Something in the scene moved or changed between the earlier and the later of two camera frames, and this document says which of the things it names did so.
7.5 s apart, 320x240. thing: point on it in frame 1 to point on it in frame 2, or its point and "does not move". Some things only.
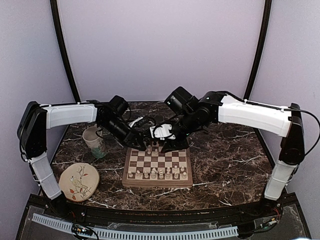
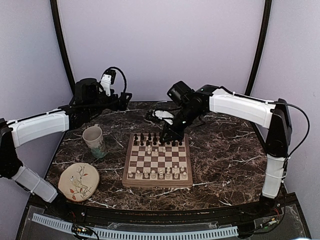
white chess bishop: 168,173 does not move
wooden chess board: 151,168 does not move
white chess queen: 153,173 does not move
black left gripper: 130,138 to 123,103
